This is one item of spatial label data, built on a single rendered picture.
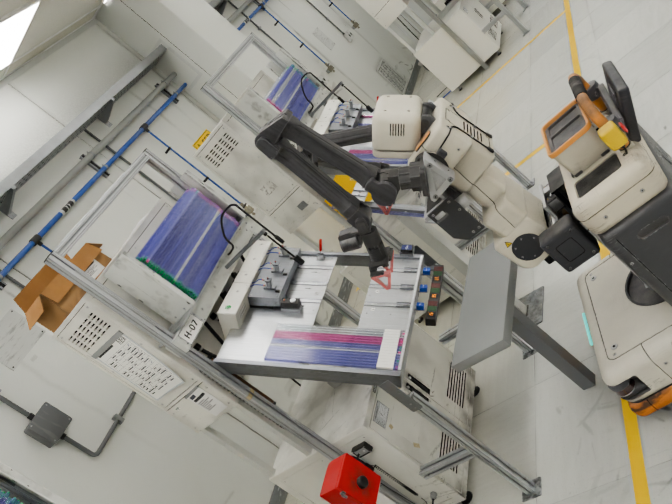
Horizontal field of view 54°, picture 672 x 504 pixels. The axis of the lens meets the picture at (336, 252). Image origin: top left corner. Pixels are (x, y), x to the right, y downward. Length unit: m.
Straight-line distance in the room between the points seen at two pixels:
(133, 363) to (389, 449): 1.05
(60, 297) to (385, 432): 1.36
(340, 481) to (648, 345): 1.06
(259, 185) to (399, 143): 1.83
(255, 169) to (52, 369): 1.56
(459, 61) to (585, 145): 5.02
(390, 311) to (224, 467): 1.93
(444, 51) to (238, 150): 3.72
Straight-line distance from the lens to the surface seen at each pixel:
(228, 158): 3.78
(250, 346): 2.60
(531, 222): 2.21
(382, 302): 2.67
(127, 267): 2.56
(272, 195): 3.81
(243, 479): 4.27
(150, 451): 4.03
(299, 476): 3.00
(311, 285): 2.81
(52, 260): 2.49
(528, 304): 3.46
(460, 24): 6.94
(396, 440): 2.71
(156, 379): 2.77
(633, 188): 2.02
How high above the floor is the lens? 1.75
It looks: 15 degrees down
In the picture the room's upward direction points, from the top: 51 degrees counter-clockwise
